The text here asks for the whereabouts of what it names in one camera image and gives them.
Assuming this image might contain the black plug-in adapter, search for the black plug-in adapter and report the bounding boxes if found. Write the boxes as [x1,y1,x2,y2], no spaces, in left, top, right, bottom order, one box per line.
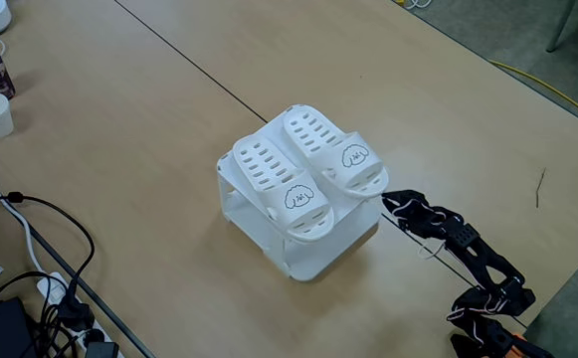
[85,340,120,358]

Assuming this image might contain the grey chair leg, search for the grey chair leg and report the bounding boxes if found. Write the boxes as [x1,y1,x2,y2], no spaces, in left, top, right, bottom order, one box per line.
[545,0,578,54]

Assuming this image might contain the white power cable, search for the white power cable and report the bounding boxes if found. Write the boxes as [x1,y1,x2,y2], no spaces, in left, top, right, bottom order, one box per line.
[0,162,46,279]

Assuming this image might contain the black power brick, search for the black power brick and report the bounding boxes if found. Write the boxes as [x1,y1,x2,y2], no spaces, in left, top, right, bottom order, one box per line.
[0,296,37,358]

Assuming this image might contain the yellow cable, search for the yellow cable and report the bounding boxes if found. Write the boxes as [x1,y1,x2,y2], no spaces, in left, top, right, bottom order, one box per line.
[486,59,578,134]

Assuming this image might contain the black cable with ferrite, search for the black cable with ferrite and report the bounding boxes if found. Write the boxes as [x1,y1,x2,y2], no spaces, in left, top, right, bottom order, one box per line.
[0,191,96,309]

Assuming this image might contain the white two-tier shoe rack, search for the white two-tier shoe rack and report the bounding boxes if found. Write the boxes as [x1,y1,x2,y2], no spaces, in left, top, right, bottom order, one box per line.
[216,103,391,283]

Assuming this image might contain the white slipper with dog print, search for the white slipper with dog print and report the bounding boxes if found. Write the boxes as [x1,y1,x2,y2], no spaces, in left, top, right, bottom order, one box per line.
[232,133,335,244]
[282,107,390,199]

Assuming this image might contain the black power plug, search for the black power plug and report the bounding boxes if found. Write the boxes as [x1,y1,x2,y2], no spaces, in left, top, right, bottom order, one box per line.
[82,326,106,345]
[58,292,96,333]

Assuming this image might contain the white power strip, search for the white power strip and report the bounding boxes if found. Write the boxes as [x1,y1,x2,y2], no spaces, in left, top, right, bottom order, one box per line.
[36,271,125,358]

